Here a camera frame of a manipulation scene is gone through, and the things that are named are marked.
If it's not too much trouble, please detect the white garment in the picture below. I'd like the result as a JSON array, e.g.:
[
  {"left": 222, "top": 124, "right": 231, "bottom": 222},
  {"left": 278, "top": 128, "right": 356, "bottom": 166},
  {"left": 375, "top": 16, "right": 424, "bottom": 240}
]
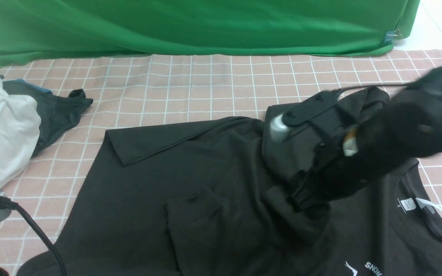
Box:
[{"left": 0, "top": 79, "right": 41, "bottom": 188}]

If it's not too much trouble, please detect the metal binder clip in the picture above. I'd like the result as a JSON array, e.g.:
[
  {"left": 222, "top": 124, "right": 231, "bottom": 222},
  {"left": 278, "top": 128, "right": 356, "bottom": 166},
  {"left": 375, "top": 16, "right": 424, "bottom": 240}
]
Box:
[{"left": 383, "top": 29, "right": 403, "bottom": 45}]

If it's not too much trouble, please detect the dark teal garment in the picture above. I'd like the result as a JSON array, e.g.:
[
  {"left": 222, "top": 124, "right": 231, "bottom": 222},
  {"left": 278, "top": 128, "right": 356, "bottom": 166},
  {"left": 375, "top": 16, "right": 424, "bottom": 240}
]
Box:
[{"left": 2, "top": 80, "right": 93, "bottom": 157}]

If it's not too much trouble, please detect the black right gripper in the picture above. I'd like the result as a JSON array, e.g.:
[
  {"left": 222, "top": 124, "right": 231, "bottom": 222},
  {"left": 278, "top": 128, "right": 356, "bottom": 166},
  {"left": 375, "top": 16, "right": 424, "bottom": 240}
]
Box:
[{"left": 289, "top": 89, "right": 442, "bottom": 211}]

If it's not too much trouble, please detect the black left camera cable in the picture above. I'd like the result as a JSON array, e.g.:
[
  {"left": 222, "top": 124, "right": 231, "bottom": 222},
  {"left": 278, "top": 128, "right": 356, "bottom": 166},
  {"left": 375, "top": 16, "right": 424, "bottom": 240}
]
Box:
[{"left": 0, "top": 197, "right": 68, "bottom": 276}]

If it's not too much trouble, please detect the dark gray long-sleeve top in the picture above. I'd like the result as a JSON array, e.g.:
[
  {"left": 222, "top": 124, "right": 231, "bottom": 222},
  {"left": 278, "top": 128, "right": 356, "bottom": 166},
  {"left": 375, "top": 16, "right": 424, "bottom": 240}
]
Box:
[{"left": 16, "top": 86, "right": 442, "bottom": 276}]

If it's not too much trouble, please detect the black camera cable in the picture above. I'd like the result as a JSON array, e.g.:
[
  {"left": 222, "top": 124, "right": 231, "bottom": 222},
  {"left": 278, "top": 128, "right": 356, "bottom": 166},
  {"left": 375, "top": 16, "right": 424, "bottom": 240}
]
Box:
[
  {"left": 334, "top": 84, "right": 409, "bottom": 94},
  {"left": 0, "top": 197, "right": 68, "bottom": 276}
]

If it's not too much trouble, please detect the gray right robot arm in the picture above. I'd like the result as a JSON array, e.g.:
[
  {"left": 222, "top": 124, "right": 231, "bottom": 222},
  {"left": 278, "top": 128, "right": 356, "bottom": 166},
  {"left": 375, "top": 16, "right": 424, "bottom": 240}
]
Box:
[{"left": 281, "top": 66, "right": 442, "bottom": 211}]

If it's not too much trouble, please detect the blue garment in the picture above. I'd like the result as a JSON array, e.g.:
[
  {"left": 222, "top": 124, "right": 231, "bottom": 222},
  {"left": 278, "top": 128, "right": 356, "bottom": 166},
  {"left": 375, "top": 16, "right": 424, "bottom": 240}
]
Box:
[{"left": 14, "top": 79, "right": 53, "bottom": 94}]

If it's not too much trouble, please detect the green backdrop cloth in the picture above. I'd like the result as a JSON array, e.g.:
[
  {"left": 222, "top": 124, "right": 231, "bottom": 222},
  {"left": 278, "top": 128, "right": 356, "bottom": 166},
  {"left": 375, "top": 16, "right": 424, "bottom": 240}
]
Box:
[{"left": 0, "top": 0, "right": 420, "bottom": 68}]

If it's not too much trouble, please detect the pink checkered tablecloth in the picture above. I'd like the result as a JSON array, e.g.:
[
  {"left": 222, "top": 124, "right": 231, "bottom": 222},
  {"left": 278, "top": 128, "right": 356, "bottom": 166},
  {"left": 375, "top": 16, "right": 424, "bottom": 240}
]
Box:
[{"left": 0, "top": 49, "right": 442, "bottom": 276}]

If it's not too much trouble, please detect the black right camera cable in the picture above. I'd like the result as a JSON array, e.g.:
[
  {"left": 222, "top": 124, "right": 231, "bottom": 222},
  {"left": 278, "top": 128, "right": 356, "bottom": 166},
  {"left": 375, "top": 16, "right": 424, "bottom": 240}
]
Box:
[{"left": 334, "top": 84, "right": 409, "bottom": 94}]

